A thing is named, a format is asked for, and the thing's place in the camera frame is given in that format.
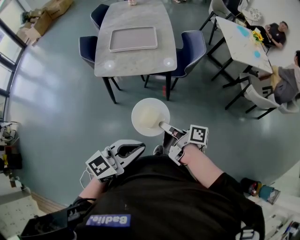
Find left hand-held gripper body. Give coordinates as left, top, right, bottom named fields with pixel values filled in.
left=85, top=145, right=125, bottom=184

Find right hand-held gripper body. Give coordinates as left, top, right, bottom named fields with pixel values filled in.
left=168, top=124, right=209, bottom=166

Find white plate of food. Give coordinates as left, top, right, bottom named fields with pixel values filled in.
left=131, top=97, right=171, bottom=137

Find person's left forearm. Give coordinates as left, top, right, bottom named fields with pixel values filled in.
left=79, top=176, right=111, bottom=203

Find person's right forearm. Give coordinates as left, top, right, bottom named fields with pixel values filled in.
left=180, top=143, right=225, bottom=189

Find large blue plate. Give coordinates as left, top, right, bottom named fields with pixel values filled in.
left=236, top=25, right=251, bottom=38

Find person's grey shoe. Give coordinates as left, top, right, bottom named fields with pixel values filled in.
left=153, top=145, right=165, bottom=157

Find person's black shirt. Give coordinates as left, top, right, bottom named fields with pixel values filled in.
left=74, top=154, right=266, bottom=240

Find black round container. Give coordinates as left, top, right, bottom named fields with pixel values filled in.
left=240, top=177, right=255, bottom=195

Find white chair with black legs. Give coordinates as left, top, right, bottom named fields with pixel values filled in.
left=199, top=0, right=236, bottom=45
left=224, top=72, right=283, bottom=120

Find black box device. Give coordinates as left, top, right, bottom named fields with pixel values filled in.
left=20, top=198, right=97, bottom=240

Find dark blue chair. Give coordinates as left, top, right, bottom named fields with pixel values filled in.
left=90, top=3, right=110, bottom=34
left=143, top=30, right=207, bottom=91
left=78, top=35, right=123, bottom=91

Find teal container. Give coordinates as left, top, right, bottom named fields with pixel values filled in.
left=258, top=185, right=281, bottom=205

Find grey rectangular tray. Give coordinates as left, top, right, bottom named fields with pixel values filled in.
left=108, top=26, right=158, bottom=53

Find cluttered equipment pile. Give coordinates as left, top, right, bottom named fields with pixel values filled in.
left=0, top=121, right=23, bottom=175

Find white marble table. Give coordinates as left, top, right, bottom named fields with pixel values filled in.
left=206, top=16, right=274, bottom=89

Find white perforated board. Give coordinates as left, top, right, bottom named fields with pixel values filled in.
left=0, top=189, right=45, bottom=236

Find grey marble table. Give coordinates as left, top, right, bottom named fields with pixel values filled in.
left=94, top=0, right=178, bottom=105

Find sunflower bouquet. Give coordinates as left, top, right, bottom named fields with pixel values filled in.
left=251, top=30, right=265, bottom=45

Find white round stool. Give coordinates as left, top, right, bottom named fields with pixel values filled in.
left=242, top=7, right=263, bottom=22

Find pile of cardboard boxes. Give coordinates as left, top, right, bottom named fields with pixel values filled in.
left=15, top=0, right=74, bottom=46

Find white cable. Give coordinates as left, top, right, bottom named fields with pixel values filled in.
left=79, top=168, right=95, bottom=189

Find black window frame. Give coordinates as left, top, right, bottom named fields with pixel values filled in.
left=0, top=0, right=29, bottom=113

